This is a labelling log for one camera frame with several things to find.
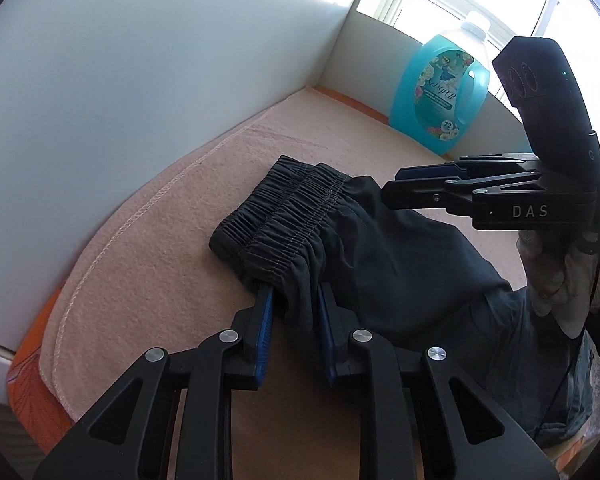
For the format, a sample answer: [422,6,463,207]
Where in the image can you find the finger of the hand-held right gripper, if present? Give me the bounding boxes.
[381,170,547,219]
[394,152,536,182]

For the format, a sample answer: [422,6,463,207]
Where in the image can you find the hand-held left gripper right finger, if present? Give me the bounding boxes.
[316,282,561,480]

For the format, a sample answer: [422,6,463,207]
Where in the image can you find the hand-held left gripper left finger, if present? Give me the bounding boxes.
[32,284,275,480]

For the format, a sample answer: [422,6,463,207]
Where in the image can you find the dark grey pants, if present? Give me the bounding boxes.
[209,156,598,448]

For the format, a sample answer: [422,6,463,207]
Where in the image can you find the person's right hand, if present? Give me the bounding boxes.
[516,217,600,342]

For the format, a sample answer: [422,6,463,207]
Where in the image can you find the blue detergent jug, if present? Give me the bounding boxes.
[387,10,492,157]

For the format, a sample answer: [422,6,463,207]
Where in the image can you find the pink terry blanket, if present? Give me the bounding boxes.
[39,85,531,480]

